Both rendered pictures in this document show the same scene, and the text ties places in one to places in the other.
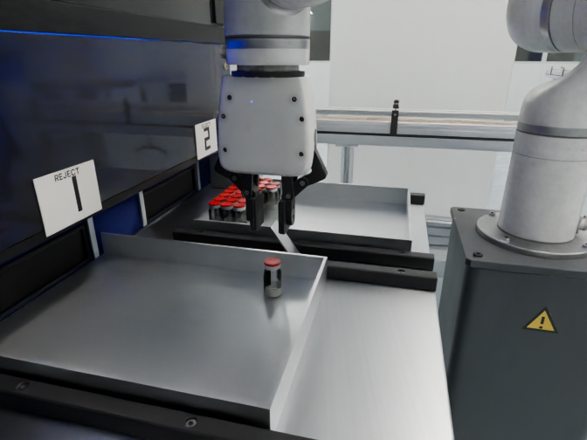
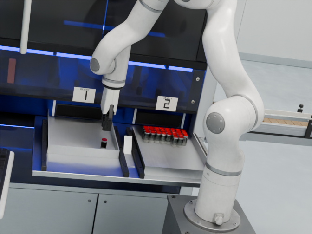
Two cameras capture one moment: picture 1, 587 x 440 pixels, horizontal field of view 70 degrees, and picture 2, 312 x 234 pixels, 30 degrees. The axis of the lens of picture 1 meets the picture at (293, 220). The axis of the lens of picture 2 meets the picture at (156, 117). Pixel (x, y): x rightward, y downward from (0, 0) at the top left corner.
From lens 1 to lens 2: 196 cm
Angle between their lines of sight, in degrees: 58
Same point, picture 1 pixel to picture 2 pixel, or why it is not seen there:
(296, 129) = (104, 101)
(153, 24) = (141, 58)
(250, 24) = not seen: hidden behind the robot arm
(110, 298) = (84, 127)
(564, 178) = (202, 183)
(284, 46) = (105, 80)
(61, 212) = (79, 97)
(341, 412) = (59, 160)
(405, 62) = not seen: outside the picture
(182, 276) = (103, 135)
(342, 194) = (203, 160)
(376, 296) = (113, 166)
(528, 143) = not seen: hidden behind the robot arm
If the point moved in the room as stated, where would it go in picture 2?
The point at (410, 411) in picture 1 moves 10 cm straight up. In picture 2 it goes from (64, 168) to (67, 142)
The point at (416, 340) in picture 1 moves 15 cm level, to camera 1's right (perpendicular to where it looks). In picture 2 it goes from (93, 171) to (107, 193)
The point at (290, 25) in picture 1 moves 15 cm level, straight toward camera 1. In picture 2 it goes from (107, 76) to (66, 75)
